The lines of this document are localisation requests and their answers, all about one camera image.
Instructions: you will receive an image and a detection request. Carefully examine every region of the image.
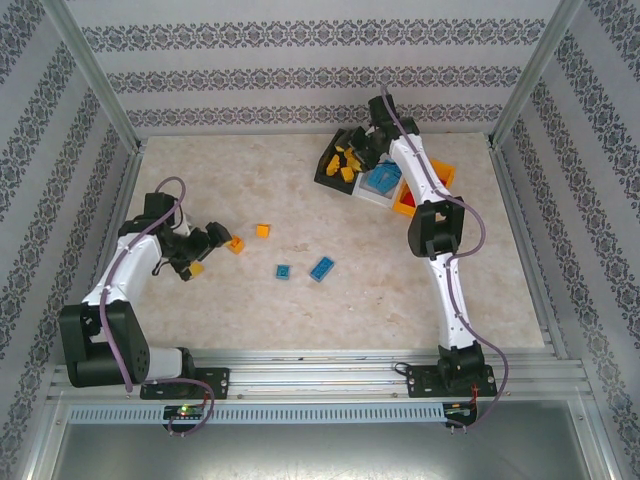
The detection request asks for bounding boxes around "white plastic container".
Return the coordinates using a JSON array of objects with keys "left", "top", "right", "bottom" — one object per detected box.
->
[{"left": 353, "top": 158, "right": 410, "bottom": 211}]

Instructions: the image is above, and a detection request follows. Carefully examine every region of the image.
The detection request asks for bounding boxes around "black plastic container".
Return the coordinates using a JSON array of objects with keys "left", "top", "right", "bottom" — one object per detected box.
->
[{"left": 313, "top": 128, "right": 384, "bottom": 197}]

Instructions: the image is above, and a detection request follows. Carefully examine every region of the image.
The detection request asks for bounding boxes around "orange plastic container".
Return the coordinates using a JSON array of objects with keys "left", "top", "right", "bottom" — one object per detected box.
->
[{"left": 391, "top": 157, "right": 458, "bottom": 218}]

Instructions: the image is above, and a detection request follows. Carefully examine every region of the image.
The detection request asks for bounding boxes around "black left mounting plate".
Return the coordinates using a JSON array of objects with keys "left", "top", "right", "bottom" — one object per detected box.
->
[{"left": 139, "top": 367, "right": 231, "bottom": 401}]

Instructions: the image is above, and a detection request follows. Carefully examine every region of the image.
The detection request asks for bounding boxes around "black mounting plate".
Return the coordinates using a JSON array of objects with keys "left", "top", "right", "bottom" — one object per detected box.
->
[
  {"left": 139, "top": 367, "right": 231, "bottom": 401},
  {"left": 405, "top": 363, "right": 497, "bottom": 400}
]

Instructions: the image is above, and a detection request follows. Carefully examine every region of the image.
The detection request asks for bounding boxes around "left circuit board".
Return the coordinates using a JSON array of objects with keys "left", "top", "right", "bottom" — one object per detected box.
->
[{"left": 164, "top": 405, "right": 207, "bottom": 420}]

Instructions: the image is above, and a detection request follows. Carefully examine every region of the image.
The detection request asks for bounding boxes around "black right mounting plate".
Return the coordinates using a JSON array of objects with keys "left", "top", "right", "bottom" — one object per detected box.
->
[{"left": 405, "top": 363, "right": 497, "bottom": 400}]

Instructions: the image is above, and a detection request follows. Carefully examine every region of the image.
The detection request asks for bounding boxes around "aluminium side rail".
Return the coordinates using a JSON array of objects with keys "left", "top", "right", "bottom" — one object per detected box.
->
[
  {"left": 47, "top": 149, "right": 146, "bottom": 381},
  {"left": 488, "top": 142, "right": 574, "bottom": 361}
]

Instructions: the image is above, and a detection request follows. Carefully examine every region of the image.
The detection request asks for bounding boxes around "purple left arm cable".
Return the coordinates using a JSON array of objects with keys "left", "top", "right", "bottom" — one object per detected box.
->
[{"left": 98, "top": 177, "right": 187, "bottom": 394}]

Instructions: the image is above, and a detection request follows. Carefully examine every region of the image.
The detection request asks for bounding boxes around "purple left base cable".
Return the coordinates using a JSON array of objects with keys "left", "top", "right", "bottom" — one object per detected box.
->
[{"left": 167, "top": 377, "right": 216, "bottom": 436}]

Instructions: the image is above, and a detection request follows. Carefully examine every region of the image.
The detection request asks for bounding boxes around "aluminium frame post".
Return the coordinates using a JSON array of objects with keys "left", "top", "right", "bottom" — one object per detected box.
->
[
  {"left": 42, "top": 0, "right": 146, "bottom": 156},
  {"left": 487, "top": 0, "right": 584, "bottom": 149}
]

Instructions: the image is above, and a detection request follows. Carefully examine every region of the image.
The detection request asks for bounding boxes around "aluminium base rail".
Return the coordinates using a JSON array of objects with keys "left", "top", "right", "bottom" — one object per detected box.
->
[{"left": 47, "top": 349, "right": 594, "bottom": 406}]

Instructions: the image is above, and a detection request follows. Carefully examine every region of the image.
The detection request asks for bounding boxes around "white slotted cable duct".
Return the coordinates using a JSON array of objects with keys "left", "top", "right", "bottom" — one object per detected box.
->
[{"left": 67, "top": 403, "right": 446, "bottom": 425}]

